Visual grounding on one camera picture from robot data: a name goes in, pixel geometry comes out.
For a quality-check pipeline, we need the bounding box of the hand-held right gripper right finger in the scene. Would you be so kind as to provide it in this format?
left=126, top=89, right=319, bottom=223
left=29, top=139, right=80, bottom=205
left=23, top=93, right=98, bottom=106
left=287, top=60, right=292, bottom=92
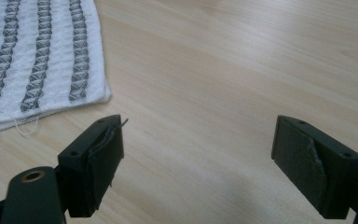
left=270, top=115, right=358, bottom=220

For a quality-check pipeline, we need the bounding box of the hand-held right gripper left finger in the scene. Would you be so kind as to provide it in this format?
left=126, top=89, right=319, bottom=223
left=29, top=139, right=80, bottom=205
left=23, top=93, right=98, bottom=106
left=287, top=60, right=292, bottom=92
left=57, top=114, right=130, bottom=218

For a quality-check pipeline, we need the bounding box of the white grey-striped cloth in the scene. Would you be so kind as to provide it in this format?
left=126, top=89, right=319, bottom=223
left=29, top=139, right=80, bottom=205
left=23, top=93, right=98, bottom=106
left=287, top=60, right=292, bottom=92
left=0, top=0, right=113, bottom=138

